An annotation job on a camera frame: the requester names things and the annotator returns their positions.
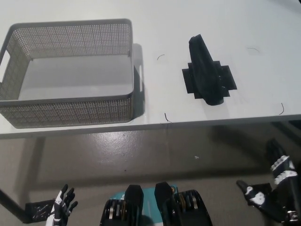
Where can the white table leg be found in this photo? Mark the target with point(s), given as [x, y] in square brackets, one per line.
[37, 155]

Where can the black tape cross patch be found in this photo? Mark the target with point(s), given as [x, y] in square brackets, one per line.
[229, 78]

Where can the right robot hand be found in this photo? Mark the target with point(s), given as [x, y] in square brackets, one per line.
[285, 179]

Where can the grey perforated storage basket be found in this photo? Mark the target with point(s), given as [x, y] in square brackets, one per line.
[70, 106]

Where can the black table leg with foot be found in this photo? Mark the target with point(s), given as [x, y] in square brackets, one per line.
[38, 212]

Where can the black fabric pencil case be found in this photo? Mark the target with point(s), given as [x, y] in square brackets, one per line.
[205, 75]

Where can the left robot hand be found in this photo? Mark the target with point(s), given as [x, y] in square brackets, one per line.
[61, 207]

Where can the black teal robot torso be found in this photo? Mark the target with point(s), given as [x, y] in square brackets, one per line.
[164, 207]

